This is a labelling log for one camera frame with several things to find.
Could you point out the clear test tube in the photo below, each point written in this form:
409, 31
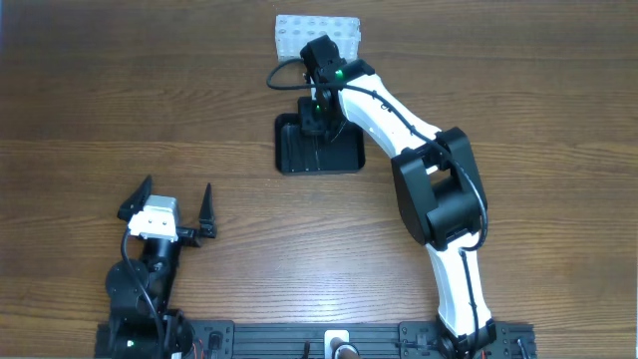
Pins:
316, 154
285, 149

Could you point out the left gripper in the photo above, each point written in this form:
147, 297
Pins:
188, 236

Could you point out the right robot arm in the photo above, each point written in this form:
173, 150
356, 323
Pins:
379, 114

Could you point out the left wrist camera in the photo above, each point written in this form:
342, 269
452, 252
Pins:
154, 219

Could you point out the black tray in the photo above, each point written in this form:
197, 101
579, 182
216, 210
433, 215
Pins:
344, 154

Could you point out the mounting rail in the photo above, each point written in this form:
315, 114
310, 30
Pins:
279, 341

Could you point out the white test tube rack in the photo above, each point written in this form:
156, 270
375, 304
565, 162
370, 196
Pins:
296, 27

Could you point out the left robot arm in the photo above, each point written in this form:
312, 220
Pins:
142, 289

